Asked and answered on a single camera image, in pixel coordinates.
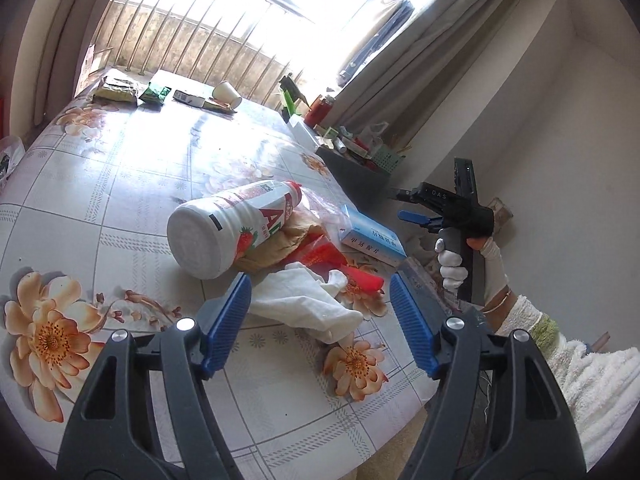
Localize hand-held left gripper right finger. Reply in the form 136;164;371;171
389;272;586;480

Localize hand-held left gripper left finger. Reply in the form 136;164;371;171
62;272;253;480

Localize blue and white box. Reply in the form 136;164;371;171
339;205;408;268

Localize white cloth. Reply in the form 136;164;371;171
247;261;364;345

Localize clear plastic bag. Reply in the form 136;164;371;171
300;187;361;251

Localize white red-label yoghurt bottle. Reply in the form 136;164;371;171
166;180;305;281

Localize brown paper bag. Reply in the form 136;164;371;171
235;210;321;273

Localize red plastic wrapper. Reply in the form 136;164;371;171
285;232;353;275

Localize person's right forearm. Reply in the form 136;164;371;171
480;285;640;466

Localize person's right hand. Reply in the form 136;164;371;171
435;236;510;308

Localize green plastic basket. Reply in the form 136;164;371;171
372;142;406;173

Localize white plastic bag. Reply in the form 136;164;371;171
357;121;390;148

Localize white flat box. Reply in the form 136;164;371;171
292;121;326;150

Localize red thermos bottle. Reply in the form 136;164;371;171
305;95;335;128

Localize green and black box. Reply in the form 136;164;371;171
279;75;308;123

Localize blue hanging clothes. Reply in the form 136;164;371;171
337;0;416;86

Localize white paper cup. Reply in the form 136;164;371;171
212;81;242;109

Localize dark green packet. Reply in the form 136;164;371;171
139;82;173;107

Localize olive green snack packet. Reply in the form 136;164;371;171
95;76;140;107

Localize metal window railing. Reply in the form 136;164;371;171
82;0;306;111

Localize grey translucent bag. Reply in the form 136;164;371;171
0;135;26;191

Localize gold bracelet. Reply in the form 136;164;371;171
482;287;513;313

